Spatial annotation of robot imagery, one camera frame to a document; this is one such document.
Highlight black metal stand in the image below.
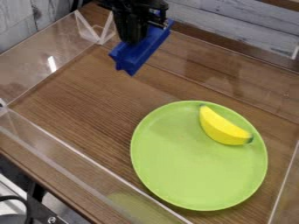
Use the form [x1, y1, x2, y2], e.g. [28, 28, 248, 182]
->
[25, 181, 68, 224]

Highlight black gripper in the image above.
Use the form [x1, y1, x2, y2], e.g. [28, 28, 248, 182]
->
[99, 0, 170, 45]

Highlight green round plate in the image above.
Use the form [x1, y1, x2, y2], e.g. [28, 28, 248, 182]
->
[130, 101, 268, 211]

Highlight yellow half-round block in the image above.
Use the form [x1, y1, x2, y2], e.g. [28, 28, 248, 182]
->
[199, 105, 254, 145]

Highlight blue plastic block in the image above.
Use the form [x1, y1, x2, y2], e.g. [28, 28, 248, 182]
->
[108, 19, 174, 76]

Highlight clear acrylic tray walls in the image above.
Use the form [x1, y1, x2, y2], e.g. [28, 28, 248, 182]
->
[0, 7, 299, 224]

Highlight black cable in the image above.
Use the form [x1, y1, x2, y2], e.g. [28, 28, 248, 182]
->
[0, 195, 34, 224]

